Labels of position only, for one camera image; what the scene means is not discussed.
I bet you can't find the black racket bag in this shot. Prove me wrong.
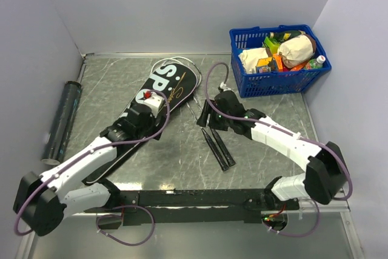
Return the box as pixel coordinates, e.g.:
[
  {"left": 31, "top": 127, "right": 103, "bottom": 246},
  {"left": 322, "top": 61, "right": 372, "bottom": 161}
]
[{"left": 82, "top": 62, "right": 198, "bottom": 186}]

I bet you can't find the blue plastic basket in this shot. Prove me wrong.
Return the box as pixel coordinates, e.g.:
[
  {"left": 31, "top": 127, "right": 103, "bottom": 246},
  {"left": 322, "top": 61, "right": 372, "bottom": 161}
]
[{"left": 229, "top": 24, "right": 332, "bottom": 98}]

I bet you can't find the black shuttlecock tube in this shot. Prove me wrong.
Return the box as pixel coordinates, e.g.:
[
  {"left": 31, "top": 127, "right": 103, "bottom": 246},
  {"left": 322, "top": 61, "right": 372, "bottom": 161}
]
[{"left": 41, "top": 81, "right": 82, "bottom": 166}]

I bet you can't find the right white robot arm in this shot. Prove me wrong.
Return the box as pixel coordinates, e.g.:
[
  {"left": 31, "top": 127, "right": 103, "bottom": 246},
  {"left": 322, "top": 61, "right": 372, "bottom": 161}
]
[{"left": 197, "top": 90, "right": 348, "bottom": 209}]

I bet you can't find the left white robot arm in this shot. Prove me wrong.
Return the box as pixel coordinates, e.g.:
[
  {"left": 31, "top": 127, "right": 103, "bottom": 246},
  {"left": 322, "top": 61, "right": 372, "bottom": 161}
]
[{"left": 13, "top": 102, "right": 170, "bottom": 236}]

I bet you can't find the yellow blue snack box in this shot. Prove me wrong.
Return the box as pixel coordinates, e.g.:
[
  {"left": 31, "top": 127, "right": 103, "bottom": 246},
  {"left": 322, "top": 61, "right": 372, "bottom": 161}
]
[{"left": 256, "top": 57, "right": 273, "bottom": 73}]

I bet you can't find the orange snack box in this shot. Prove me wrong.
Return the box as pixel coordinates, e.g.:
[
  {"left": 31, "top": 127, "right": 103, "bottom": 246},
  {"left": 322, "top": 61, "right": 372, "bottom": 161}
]
[{"left": 273, "top": 54, "right": 309, "bottom": 72}]

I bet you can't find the green snack box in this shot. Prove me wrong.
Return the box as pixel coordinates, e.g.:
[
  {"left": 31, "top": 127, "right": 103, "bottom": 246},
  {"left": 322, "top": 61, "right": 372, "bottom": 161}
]
[{"left": 263, "top": 36, "right": 280, "bottom": 55}]

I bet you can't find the dark green bottle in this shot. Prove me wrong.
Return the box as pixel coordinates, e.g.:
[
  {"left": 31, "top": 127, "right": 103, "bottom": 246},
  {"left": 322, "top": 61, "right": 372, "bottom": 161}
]
[{"left": 268, "top": 30, "right": 306, "bottom": 43}]

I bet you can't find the beige paper bag roll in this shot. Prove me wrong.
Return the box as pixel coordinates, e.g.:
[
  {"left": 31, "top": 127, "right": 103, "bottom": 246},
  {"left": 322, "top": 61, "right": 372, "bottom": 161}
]
[{"left": 278, "top": 35, "right": 316, "bottom": 69}]

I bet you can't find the green plastic bottle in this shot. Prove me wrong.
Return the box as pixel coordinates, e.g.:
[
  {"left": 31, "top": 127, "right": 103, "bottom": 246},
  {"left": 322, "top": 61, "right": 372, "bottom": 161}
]
[{"left": 304, "top": 55, "right": 326, "bottom": 70}]

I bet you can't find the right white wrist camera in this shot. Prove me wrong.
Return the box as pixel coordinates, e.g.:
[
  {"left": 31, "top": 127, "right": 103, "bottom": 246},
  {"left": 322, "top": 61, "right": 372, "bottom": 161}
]
[{"left": 218, "top": 82, "right": 231, "bottom": 92}]

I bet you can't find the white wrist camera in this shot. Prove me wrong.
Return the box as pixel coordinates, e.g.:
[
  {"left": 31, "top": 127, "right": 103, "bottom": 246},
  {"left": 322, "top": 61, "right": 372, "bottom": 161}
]
[
  {"left": 218, "top": 82, "right": 231, "bottom": 92},
  {"left": 143, "top": 91, "right": 164, "bottom": 116}
]

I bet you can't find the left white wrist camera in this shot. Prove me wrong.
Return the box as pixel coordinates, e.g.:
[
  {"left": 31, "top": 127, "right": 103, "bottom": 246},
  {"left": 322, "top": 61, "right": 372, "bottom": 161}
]
[{"left": 143, "top": 91, "right": 164, "bottom": 116}]

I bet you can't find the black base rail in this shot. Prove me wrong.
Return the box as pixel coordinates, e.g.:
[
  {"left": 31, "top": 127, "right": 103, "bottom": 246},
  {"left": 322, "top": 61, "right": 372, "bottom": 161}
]
[{"left": 115, "top": 189, "right": 299, "bottom": 223}]

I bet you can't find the purple cable under rail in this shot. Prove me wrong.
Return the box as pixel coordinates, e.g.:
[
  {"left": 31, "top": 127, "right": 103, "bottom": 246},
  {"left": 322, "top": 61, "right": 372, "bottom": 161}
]
[{"left": 95, "top": 204, "right": 156, "bottom": 246}]

